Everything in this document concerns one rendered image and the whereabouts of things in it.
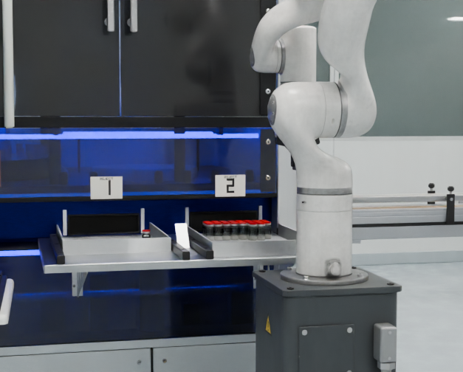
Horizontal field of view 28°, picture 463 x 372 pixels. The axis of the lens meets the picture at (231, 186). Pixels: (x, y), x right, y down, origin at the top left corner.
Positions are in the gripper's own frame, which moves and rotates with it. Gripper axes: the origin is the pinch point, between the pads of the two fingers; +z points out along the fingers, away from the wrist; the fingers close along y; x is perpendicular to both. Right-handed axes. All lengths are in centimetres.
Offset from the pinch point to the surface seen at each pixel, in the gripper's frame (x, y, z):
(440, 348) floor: -230, -151, 112
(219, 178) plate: -39.1, 10.1, 6.7
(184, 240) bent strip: -18.9, 23.5, 20.5
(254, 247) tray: -2.0, 9.9, 20.4
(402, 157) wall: -499, -247, 25
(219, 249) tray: -2.0, 18.4, 20.7
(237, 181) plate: -39.1, 5.1, 7.3
